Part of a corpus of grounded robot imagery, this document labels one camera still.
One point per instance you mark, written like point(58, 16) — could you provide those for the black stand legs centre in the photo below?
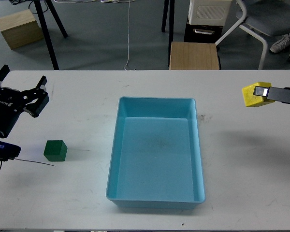
point(168, 12)

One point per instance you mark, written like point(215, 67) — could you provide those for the black tripod legs left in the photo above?
point(41, 17)

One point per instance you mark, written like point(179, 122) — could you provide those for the yellow wooden block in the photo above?
point(252, 100)

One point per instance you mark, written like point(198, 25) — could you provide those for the grey white office chair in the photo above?
point(255, 17)

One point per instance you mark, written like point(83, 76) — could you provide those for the white air purifier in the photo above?
point(208, 12)

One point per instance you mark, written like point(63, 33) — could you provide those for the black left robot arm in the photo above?
point(8, 151)

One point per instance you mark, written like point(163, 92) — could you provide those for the wooden box far left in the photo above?
point(20, 29)

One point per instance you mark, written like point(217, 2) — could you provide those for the green wooden block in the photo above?
point(55, 150)

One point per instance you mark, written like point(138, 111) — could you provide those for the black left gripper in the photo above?
point(14, 102)

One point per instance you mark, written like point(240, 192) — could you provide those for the white sneaker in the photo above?
point(281, 44)

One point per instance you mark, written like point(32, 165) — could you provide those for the black drawer cabinet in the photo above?
point(202, 33)

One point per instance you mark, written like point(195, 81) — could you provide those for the light blue plastic box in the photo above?
point(156, 158)

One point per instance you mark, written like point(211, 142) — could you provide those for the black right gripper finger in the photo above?
point(273, 94)

